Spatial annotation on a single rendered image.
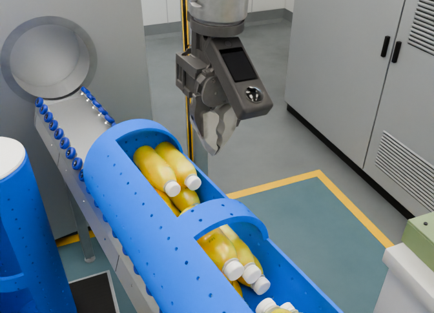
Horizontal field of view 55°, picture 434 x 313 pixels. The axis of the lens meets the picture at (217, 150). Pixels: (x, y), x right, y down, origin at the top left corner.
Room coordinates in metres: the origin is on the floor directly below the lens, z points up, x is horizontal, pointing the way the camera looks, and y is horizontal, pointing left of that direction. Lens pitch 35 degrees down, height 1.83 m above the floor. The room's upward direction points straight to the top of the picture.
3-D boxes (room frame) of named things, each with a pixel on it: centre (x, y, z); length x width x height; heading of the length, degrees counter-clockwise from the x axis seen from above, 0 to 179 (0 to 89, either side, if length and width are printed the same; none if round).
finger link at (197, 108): (0.52, 0.02, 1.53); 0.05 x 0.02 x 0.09; 122
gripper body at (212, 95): (0.55, 0.01, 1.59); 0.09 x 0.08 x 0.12; 32
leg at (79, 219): (1.56, 0.70, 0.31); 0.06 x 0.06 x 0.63; 33
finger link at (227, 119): (0.56, 0.00, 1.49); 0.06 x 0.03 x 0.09; 32
